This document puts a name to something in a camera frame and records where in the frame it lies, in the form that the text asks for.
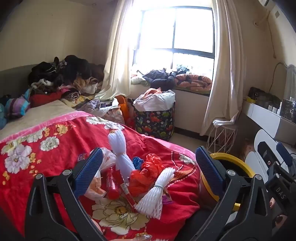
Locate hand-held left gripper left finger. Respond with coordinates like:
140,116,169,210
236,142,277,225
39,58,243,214
24,147,108,241

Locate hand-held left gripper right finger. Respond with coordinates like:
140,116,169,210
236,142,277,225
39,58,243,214
195,146,273,241

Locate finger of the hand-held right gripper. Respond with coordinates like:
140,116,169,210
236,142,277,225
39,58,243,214
257,141,279,168
276,142,296,183

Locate short red packet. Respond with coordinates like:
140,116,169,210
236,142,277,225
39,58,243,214
104,168,120,200

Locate white orange plastic wrapper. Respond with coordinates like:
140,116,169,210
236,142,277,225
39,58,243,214
83,147,117,199

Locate yellow trash bin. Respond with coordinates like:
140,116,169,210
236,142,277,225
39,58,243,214
200,152,253,212

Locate white foam fruit net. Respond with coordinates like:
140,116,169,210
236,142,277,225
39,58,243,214
107,130,137,183

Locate long red packet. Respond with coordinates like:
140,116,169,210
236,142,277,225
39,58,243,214
118,176,139,213

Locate purple candy wrapper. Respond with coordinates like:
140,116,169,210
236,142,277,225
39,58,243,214
162,188,174,205

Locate blue plastic bag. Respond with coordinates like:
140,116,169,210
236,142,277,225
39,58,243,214
132,156,147,172

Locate red plastic bag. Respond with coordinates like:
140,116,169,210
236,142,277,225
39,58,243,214
128,153,165,197

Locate white foam net bundle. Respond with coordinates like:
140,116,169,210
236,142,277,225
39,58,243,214
134,168,176,220

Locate person's right hand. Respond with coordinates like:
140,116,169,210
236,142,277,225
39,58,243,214
268,197,288,227

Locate person's left hand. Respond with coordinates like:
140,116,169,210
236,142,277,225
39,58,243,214
91,219,104,235

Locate white dresser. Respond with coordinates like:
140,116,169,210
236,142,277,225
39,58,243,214
242,100,296,168

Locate red floral blanket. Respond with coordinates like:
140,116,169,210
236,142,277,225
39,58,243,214
0,111,202,241

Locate camouflage bag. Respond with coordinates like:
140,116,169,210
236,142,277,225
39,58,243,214
248,87,282,108

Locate pink patterned storage bag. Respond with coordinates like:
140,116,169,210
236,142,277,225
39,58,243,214
101,108,126,125

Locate clear plastic organizer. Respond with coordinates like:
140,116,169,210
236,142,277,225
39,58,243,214
278,64,296,124

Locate white window bench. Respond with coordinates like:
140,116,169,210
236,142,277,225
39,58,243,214
172,88,211,135

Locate lavender white clothes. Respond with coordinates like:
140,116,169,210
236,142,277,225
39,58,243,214
76,98,120,112

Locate dinosaur print laundry bag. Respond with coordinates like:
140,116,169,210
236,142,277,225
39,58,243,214
133,102,176,142

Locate orange bag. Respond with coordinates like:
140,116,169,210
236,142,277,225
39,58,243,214
114,95,130,126

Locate cream curtain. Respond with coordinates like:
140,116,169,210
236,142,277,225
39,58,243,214
94,0,144,100
200,0,246,136

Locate red folded cloth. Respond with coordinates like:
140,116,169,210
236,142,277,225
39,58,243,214
30,90,65,108

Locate blue purple cloth bundle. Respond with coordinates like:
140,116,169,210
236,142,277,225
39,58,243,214
0,89,32,129

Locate white cloth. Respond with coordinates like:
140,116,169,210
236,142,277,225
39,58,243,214
130,74,149,86

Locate dark jacket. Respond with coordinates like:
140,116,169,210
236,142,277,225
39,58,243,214
142,68,176,90

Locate pile of dark clothes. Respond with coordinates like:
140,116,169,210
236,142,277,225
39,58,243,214
28,55,106,102

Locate grey headboard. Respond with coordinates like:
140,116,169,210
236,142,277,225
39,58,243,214
0,64,47,98

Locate white wire stool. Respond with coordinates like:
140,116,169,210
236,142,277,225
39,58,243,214
206,122,239,156

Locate wall cable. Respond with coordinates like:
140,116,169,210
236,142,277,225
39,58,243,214
268,61,286,93

